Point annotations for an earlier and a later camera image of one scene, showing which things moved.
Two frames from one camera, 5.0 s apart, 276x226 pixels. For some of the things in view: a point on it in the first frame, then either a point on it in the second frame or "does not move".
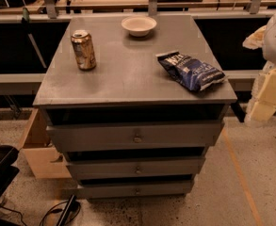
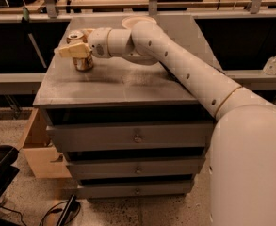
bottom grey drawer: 130,190 does not move
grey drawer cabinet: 134,104 does not move
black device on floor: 70,212 does not move
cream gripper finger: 254,40 to 74,52
